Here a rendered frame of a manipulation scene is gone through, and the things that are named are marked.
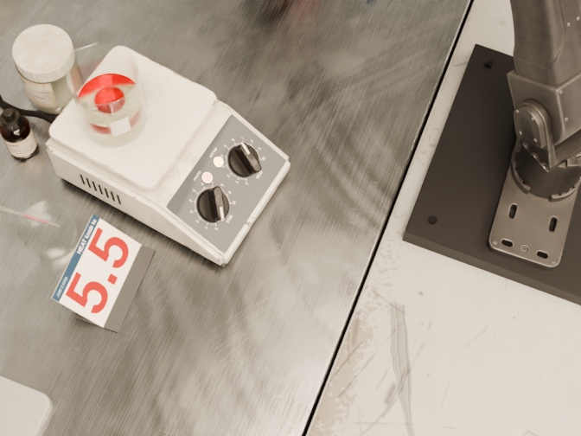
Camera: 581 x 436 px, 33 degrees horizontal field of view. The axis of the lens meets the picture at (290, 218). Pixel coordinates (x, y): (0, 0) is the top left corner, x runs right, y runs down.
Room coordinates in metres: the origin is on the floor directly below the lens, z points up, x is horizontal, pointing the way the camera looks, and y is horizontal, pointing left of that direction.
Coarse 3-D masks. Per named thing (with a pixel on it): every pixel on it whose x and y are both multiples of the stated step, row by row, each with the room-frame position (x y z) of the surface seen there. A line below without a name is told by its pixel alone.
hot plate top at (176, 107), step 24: (144, 72) 0.52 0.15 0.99; (168, 72) 0.52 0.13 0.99; (144, 96) 0.49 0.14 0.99; (168, 96) 0.49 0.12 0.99; (192, 96) 0.49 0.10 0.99; (72, 120) 0.46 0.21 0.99; (168, 120) 0.46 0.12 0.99; (192, 120) 0.47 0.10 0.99; (72, 144) 0.43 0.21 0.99; (96, 144) 0.43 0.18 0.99; (144, 144) 0.44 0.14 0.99; (168, 144) 0.44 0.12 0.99; (120, 168) 0.41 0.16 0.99; (144, 168) 0.41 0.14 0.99; (168, 168) 0.41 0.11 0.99
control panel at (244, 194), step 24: (216, 144) 0.45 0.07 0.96; (264, 144) 0.47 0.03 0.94; (216, 168) 0.43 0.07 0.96; (264, 168) 0.45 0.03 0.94; (192, 192) 0.40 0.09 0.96; (240, 192) 0.42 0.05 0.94; (264, 192) 0.42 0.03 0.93; (192, 216) 0.38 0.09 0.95; (240, 216) 0.39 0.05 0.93; (216, 240) 0.37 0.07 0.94
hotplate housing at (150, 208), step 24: (216, 120) 0.48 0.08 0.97; (240, 120) 0.48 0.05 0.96; (48, 144) 0.44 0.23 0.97; (192, 144) 0.45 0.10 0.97; (72, 168) 0.43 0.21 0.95; (96, 168) 0.42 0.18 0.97; (192, 168) 0.43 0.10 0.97; (288, 168) 0.46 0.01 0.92; (96, 192) 0.41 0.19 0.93; (120, 192) 0.40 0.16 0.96; (144, 192) 0.40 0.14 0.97; (168, 192) 0.40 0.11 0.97; (144, 216) 0.39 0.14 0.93; (168, 216) 0.38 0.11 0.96; (192, 240) 0.36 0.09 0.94; (240, 240) 0.38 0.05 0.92
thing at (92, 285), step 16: (96, 240) 0.36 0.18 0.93; (112, 240) 0.37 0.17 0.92; (128, 240) 0.37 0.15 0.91; (96, 256) 0.35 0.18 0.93; (112, 256) 0.35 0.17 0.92; (128, 256) 0.36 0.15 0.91; (80, 272) 0.33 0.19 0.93; (96, 272) 0.33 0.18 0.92; (112, 272) 0.34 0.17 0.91; (80, 288) 0.31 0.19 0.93; (96, 288) 0.32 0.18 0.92; (112, 288) 0.32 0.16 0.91; (80, 304) 0.30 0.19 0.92; (96, 304) 0.30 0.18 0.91
